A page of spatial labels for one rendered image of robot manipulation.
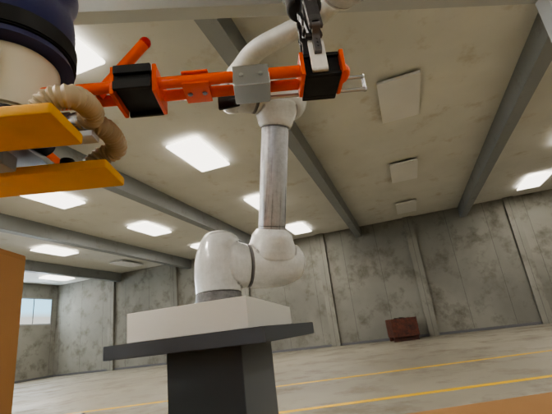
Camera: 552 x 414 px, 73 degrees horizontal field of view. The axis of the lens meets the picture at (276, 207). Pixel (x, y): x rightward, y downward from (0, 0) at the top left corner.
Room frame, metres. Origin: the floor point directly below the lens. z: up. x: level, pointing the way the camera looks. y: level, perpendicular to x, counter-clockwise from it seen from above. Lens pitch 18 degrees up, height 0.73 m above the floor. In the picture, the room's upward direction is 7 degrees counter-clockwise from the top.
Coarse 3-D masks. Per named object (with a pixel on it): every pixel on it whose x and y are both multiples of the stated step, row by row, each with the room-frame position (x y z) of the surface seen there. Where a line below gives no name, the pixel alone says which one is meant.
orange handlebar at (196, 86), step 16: (160, 80) 0.58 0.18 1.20; (176, 80) 0.58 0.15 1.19; (192, 80) 0.59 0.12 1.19; (208, 80) 0.59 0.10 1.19; (224, 80) 0.59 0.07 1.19; (272, 80) 0.63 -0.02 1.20; (288, 80) 0.63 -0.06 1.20; (96, 96) 0.62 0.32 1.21; (176, 96) 0.63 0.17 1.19; (192, 96) 0.62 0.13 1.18; (208, 96) 0.63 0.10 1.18
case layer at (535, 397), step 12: (528, 396) 0.89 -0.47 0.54; (540, 396) 0.87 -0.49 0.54; (444, 408) 0.87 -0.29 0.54; (456, 408) 0.86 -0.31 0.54; (468, 408) 0.85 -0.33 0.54; (480, 408) 0.84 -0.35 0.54; (492, 408) 0.82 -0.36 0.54; (504, 408) 0.81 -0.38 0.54; (516, 408) 0.80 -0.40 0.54; (528, 408) 0.79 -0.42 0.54; (540, 408) 0.78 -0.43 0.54
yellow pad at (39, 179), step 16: (64, 160) 0.68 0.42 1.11; (96, 160) 0.65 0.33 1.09; (0, 176) 0.64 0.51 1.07; (16, 176) 0.65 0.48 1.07; (32, 176) 0.65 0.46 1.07; (48, 176) 0.66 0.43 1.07; (64, 176) 0.67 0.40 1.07; (80, 176) 0.68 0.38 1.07; (96, 176) 0.68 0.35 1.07; (112, 176) 0.69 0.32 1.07; (0, 192) 0.71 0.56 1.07; (16, 192) 0.72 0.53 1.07; (32, 192) 0.73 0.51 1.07; (48, 192) 0.74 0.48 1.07
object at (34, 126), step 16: (0, 112) 0.46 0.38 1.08; (16, 112) 0.46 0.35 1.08; (32, 112) 0.46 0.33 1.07; (48, 112) 0.46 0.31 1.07; (0, 128) 0.49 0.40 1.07; (16, 128) 0.49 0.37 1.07; (32, 128) 0.49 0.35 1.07; (48, 128) 0.50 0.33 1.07; (64, 128) 0.51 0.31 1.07; (0, 144) 0.53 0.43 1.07; (16, 144) 0.53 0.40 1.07; (32, 144) 0.54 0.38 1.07; (48, 144) 0.54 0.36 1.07; (64, 144) 0.55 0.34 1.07
